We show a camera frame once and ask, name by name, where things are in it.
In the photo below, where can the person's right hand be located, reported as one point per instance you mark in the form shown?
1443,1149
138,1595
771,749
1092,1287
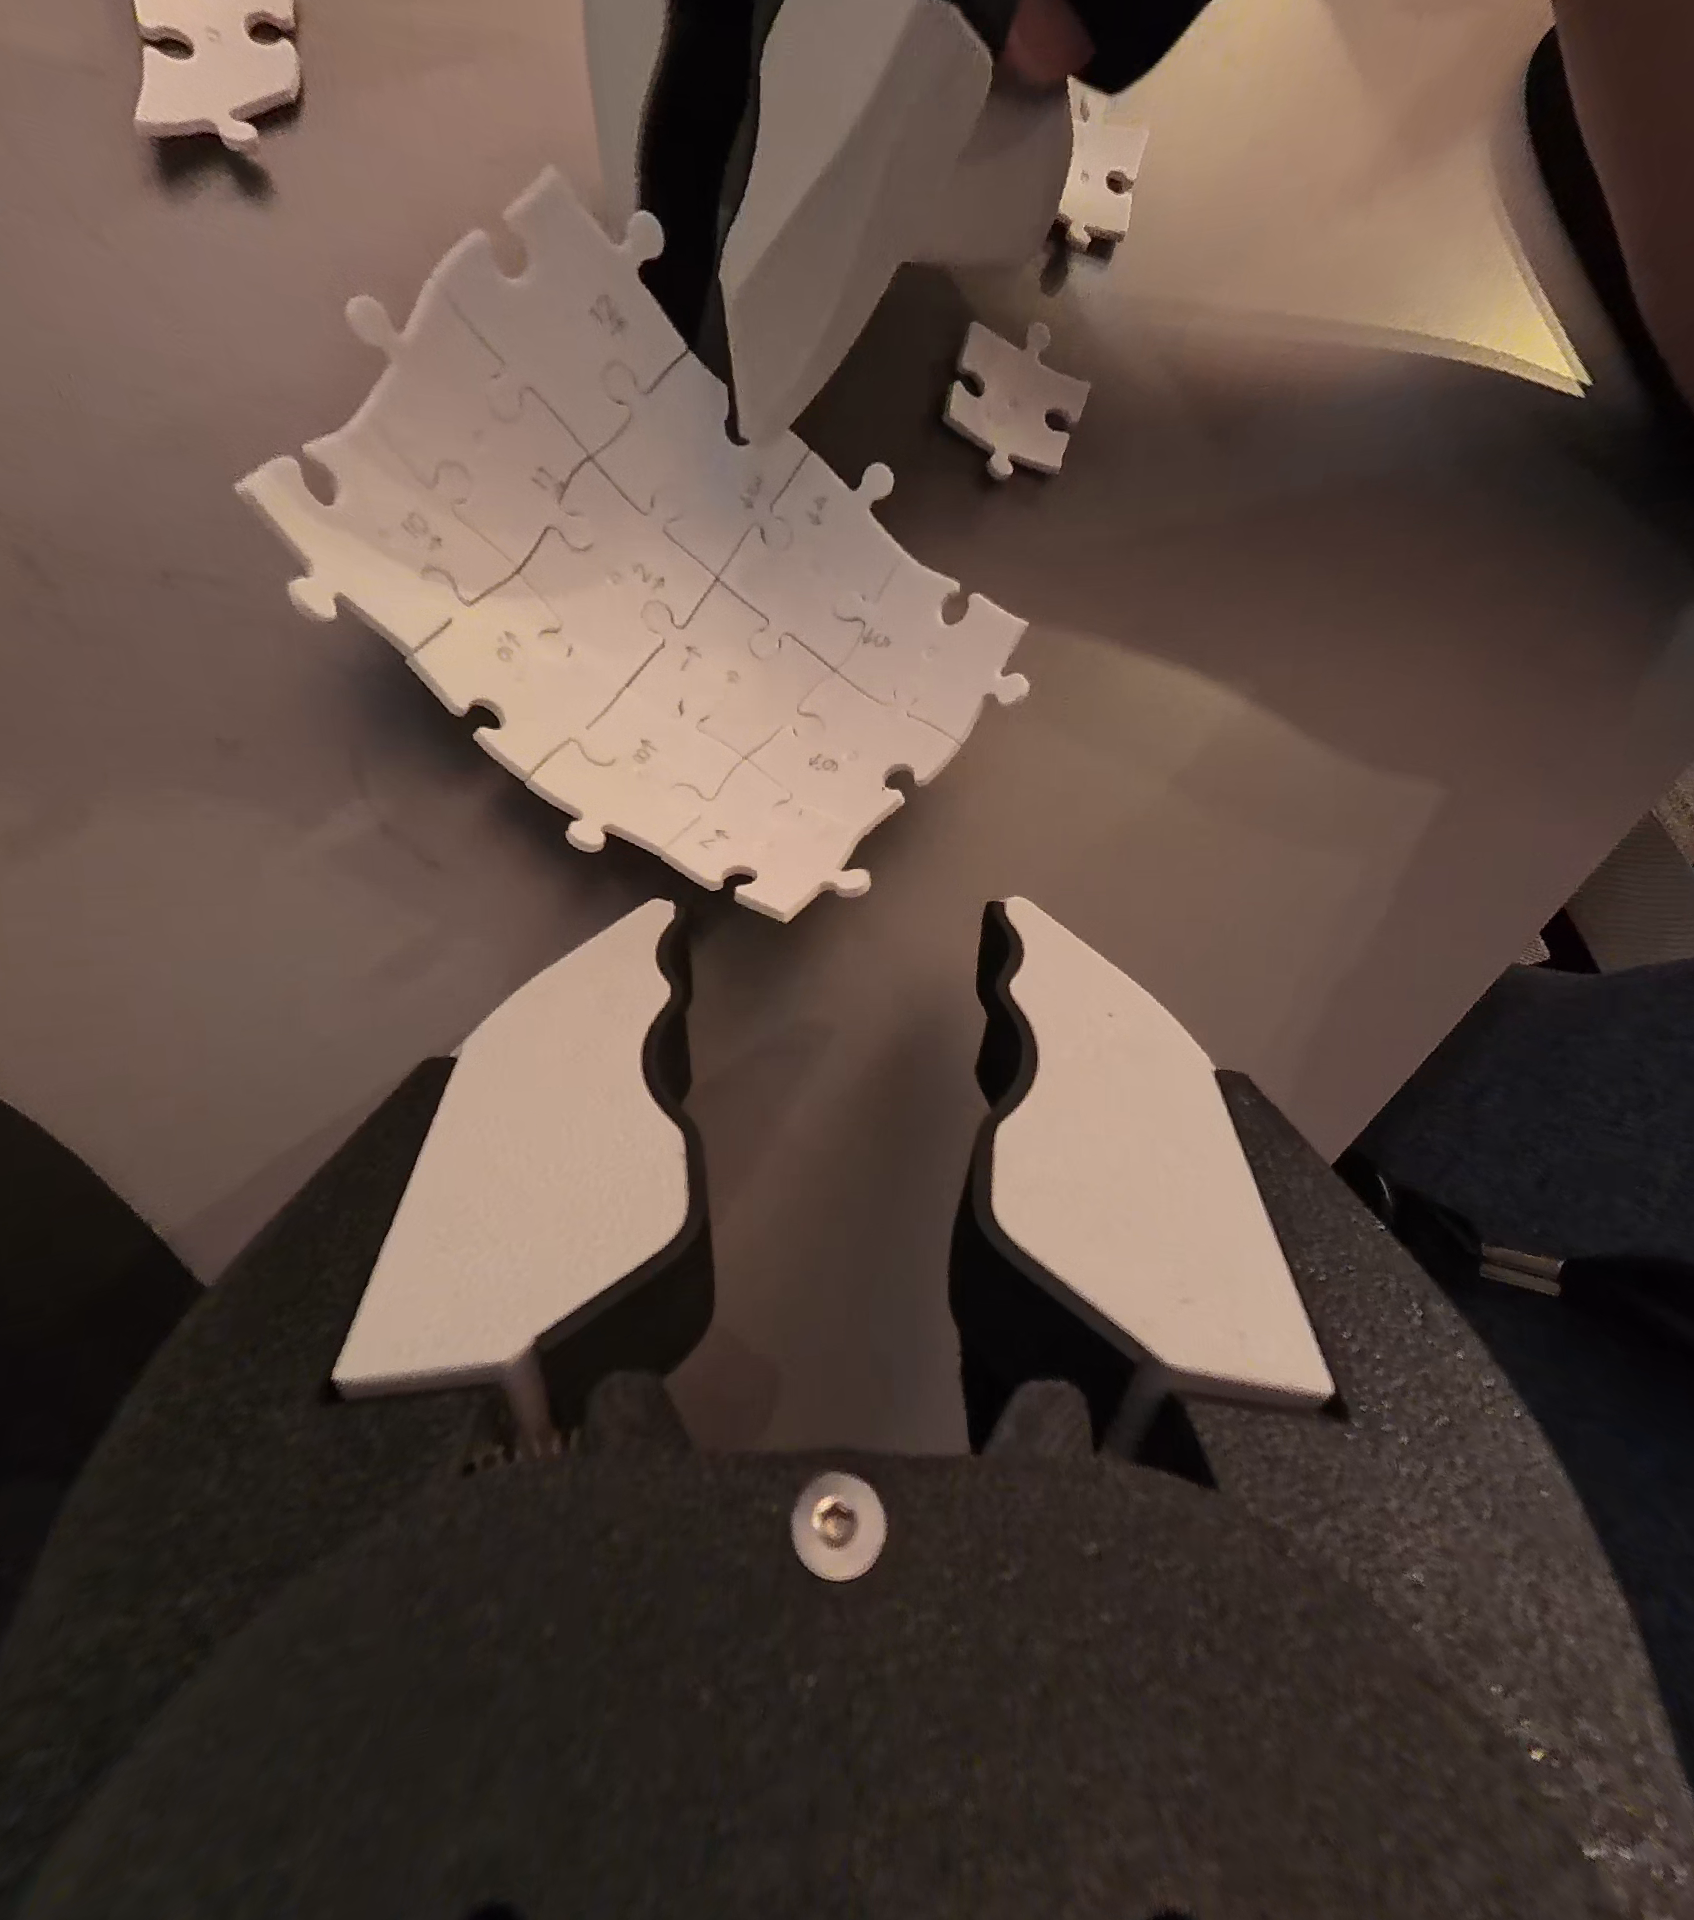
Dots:
1036,37

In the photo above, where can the person's right forearm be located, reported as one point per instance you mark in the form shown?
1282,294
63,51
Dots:
1688,211

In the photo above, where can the black chair armrest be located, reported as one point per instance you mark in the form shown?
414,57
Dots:
1568,300

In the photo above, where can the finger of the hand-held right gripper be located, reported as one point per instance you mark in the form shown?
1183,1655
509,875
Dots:
622,77
849,150

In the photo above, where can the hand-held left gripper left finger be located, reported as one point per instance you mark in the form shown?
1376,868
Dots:
533,1201

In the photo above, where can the assembled white puzzle section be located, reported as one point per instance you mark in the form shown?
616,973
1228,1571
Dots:
639,570

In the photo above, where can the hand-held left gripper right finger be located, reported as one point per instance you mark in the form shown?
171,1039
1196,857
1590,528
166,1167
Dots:
1148,1201

